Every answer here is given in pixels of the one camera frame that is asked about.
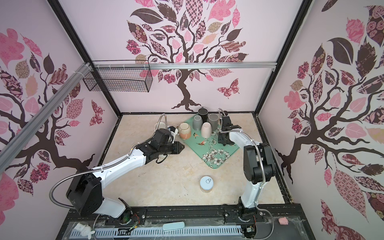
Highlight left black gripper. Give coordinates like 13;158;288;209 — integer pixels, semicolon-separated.
159;141;185;155

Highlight green floral tray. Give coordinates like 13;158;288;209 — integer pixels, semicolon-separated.
183;124;239;169

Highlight pink mug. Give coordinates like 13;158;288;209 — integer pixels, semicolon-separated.
201;122;212;139

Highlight orange cream scalloped mug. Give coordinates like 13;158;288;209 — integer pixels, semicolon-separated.
179;123;192;140

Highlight white ribbed-bottom mug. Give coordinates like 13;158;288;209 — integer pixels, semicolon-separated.
155;122;167;130

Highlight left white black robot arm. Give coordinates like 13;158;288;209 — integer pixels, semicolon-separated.
66;127;185;224

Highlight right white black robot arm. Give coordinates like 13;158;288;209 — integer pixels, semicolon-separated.
218;115;276;222

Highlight dark grey mug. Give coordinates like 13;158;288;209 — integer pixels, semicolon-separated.
208;114;220;131

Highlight light grey mug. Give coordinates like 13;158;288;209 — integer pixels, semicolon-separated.
193;115;204;131

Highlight black mug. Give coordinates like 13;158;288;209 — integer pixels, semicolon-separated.
198;108;209;123

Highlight light blue eraser block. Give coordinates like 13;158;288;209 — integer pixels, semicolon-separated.
162;222;185;232

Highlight pink sponge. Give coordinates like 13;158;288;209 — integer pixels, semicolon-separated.
278;217;289;226

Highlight white power plug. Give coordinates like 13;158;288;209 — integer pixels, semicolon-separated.
74;223;96;240

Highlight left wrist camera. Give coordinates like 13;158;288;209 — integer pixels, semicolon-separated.
168;126;178;143

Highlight right metal cable conduit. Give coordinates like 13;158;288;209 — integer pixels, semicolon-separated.
217;107;275;240

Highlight metal cable conduit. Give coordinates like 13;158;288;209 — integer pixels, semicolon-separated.
49;113;168;210
217;107;275;240

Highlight left metal cable conduit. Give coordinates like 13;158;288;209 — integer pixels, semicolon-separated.
49;113;168;210

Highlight back aluminium rail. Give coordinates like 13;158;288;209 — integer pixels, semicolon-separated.
94;62;277;70

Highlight aluminium rail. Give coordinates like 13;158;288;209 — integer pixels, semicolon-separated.
1;63;92;173
94;62;277;70

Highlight black wire basket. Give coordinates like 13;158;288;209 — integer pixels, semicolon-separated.
83;60;154;93

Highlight white slotted cable duct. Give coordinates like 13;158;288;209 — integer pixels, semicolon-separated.
95;226;243;240

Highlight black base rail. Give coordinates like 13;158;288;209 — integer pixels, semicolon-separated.
56;204;315;240

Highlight left aluminium rail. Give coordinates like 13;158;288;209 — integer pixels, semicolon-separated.
1;63;92;173

